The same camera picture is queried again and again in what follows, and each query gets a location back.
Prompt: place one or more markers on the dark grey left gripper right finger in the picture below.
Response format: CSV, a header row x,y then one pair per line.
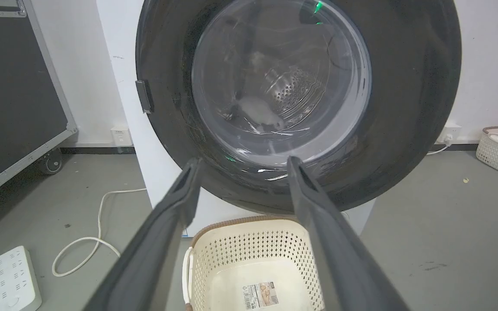
x,y
339,255

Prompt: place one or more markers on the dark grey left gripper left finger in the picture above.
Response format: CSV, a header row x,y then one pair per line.
x,y
154,250

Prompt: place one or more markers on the black round washing machine door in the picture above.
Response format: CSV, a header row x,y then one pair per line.
x,y
404,95

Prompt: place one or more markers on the white washing machine body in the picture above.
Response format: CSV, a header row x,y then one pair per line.
x,y
123,65

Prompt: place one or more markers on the paper label in basket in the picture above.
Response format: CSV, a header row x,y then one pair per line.
x,y
260,295

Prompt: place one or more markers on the cream perforated laundry basket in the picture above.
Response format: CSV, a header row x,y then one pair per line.
x,y
249,255

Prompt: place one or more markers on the black caster wheel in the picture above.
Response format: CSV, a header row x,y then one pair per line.
x,y
51,162

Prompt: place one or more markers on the white power strip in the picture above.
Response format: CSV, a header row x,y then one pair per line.
x,y
12,280

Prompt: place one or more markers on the grey cloth inside drum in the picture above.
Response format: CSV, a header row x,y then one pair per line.
x,y
260,114

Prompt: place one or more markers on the black flight case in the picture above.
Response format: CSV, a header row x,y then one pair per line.
x,y
11,95

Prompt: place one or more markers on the white wall socket with plug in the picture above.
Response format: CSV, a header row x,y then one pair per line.
x,y
448,133

